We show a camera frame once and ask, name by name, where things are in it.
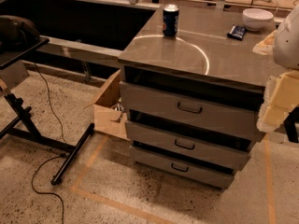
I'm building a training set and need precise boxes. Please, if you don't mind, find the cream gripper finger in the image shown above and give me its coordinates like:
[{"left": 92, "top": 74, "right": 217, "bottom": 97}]
[
  {"left": 256, "top": 70, "right": 299, "bottom": 133},
  {"left": 252, "top": 31, "right": 277, "bottom": 55}
]

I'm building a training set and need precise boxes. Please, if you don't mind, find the grey drawer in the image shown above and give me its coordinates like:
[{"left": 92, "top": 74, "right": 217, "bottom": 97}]
[
  {"left": 120, "top": 81, "right": 263, "bottom": 141},
  {"left": 125, "top": 121, "right": 250, "bottom": 170},
  {"left": 130, "top": 146, "right": 234, "bottom": 189}
]

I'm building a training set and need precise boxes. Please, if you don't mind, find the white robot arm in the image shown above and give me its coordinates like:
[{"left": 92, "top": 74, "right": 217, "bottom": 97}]
[{"left": 253, "top": 5, "right": 299, "bottom": 133}]

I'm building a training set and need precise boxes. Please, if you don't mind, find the grey drawer cabinet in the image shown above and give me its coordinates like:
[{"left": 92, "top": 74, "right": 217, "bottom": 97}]
[{"left": 119, "top": 7, "right": 284, "bottom": 176}]

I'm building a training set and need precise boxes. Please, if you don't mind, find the grey bottom drawer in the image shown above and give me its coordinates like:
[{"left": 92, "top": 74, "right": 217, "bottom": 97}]
[{"left": 130, "top": 146, "right": 234, "bottom": 189}]

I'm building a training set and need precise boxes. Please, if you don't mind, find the grey top drawer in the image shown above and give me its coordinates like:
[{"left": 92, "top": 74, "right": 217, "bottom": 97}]
[{"left": 120, "top": 81, "right": 263, "bottom": 141}]

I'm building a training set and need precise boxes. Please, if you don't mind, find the white bowl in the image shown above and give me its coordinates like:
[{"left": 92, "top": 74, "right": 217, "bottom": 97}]
[{"left": 242, "top": 8, "right": 274, "bottom": 31}]

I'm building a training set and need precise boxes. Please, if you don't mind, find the dark blue snack packet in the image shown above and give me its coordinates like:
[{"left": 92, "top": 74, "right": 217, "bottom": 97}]
[{"left": 227, "top": 25, "right": 247, "bottom": 41}]

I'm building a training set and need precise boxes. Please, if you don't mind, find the blue soda can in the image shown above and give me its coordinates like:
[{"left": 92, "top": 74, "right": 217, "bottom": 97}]
[{"left": 163, "top": 4, "right": 179, "bottom": 36}]

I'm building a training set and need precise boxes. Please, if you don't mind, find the cardboard box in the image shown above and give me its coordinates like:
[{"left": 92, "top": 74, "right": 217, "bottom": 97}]
[{"left": 87, "top": 70, "right": 127, "bottom": 140}]

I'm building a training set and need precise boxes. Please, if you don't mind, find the dark bag on stand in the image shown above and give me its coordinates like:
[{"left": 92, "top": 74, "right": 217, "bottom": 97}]
[{"left": 0, "top": 15, "right": 40, "bottom": 52}]

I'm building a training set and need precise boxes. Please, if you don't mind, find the black metal stand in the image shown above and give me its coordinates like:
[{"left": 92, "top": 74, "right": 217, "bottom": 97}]
[{"left": 0, "top": 37, "right": 94, "bottom": 186}]

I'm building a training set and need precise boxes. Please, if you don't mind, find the black floor cable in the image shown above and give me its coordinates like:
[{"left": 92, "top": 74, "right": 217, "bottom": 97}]
[{"left": 31, "top": 63, "right": 67, "bottom": 224}]

